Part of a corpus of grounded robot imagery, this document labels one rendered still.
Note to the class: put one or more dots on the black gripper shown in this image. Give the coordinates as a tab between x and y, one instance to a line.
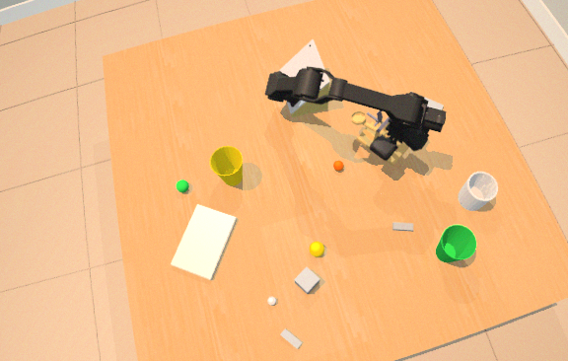
384	147

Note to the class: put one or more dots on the grey flat bar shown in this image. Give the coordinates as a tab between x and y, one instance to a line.
291	338
402	226

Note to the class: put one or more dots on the green cup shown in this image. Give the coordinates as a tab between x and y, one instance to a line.
457	243

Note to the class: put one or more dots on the yellow ball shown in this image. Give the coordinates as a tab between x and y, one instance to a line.
316	249

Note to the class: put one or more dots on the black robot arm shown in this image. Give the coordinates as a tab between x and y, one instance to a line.
409	109

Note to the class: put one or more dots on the orange-brown ball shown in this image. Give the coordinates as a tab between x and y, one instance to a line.
338	165

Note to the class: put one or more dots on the yellow cup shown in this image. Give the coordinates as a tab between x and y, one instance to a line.
227	163

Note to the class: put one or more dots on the green ball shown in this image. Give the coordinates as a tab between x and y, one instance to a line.
182	186

